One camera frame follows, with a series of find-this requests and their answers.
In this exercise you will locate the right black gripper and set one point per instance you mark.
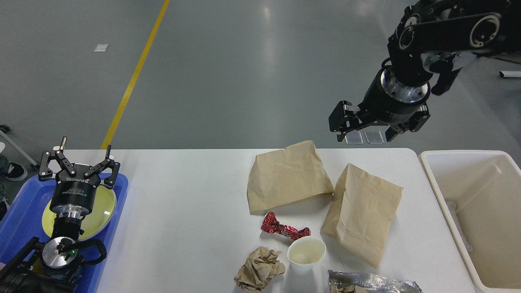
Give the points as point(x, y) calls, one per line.
point(387, 99)

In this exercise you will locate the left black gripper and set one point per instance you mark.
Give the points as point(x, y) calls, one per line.
point(77, 193)

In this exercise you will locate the yellow plastic plate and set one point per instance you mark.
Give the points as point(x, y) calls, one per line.
point(98, 219)

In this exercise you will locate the large paper bag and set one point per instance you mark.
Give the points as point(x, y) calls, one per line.
point(281, 177)

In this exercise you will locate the dark teal mug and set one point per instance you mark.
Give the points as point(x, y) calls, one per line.
point(37, 268)

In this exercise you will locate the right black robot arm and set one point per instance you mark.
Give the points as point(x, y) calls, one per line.
point(431, 44)

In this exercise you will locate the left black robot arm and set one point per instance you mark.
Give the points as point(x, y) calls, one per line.
point(56, 265)

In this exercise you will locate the right clear floor plate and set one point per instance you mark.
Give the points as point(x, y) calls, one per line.
point(374, 137)

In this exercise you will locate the clear floor plate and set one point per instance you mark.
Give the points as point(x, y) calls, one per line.
point(354, 137)
point(374, 137)

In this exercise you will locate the left clear floor plate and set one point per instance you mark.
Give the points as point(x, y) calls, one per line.
point(354, 137)

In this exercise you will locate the black white sneaker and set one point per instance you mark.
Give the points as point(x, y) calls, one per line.
point(15, 172)

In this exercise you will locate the blue plastic tray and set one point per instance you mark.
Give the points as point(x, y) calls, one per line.
point(23, 221)

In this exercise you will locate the beige plastic bin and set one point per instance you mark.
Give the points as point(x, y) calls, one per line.
point(479, 194)

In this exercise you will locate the red foil wrapper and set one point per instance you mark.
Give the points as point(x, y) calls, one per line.
point(271, 225)

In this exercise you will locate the white paper cup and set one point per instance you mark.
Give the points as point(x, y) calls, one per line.
point(305, 253)

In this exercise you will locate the clear plastic bag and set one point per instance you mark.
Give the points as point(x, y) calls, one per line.
point(341, 282)

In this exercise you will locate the crumpled brown paper ball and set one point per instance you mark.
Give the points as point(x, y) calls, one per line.
point(260, 268)

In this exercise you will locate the white floor rail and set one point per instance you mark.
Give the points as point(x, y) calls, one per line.
point(510, 74)

